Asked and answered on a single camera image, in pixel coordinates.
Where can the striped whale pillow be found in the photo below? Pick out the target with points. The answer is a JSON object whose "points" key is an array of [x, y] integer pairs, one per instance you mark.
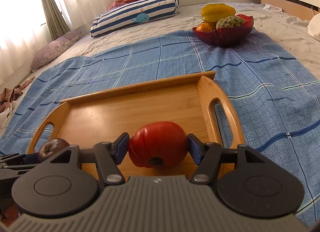
{"points": [[132, 14]]}

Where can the yellow starfruit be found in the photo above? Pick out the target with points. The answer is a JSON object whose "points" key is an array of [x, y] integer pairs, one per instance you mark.
{"points": [[214, 12]]}

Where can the red fruit bowl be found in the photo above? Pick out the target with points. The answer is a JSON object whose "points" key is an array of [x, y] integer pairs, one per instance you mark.
{"points": [[227, 36]]}

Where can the red tomato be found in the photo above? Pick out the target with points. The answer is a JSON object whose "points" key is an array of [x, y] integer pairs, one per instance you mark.
{"points": [[162, 143]]}

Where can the brown clothes pile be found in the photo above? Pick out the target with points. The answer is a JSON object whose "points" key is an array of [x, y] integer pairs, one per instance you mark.
{"points": [[8, 96]]}

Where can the grey green drape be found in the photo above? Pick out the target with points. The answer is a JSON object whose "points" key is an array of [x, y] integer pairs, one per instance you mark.
{"points": [[56, 24]]}

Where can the green custard apple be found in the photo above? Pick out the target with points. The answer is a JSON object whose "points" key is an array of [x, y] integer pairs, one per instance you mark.
{"points": [[230, 21]]}

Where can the dark purple tomato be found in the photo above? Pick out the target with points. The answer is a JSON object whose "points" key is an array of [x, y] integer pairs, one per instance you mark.
{"points": [[50, 148]]}

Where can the blue plaid cloth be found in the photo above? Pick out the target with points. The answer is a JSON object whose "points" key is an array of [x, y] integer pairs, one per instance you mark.
{"points": [[275, 96]]}

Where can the wooden serving tray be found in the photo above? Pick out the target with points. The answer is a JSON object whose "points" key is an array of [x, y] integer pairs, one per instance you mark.
{"points": [[187, 100]]}

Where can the white bedsheet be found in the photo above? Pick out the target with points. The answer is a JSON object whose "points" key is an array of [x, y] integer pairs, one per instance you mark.
{"points": [[275, 27]]}

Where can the orange in bowl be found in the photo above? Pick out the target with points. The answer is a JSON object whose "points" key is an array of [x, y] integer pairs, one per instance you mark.
{"points": [[206, 27]]}

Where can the white cloth bundle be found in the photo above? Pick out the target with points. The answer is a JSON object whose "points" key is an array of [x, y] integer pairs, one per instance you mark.
{"points": [[314, 27]]}

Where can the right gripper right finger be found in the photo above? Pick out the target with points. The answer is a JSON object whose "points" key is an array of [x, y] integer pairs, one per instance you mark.
{"points": [[208, 157]]}

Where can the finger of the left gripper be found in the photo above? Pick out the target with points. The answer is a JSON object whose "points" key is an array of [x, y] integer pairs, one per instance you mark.
{"points": [[31, 158]]}

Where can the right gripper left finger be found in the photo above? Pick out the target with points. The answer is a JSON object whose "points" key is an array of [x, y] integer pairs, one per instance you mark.
{"points": [[107, 156]]}

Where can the purple floral pillow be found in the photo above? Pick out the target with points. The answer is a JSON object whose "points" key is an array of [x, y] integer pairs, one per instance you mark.
{"points": [[54, 49]]}

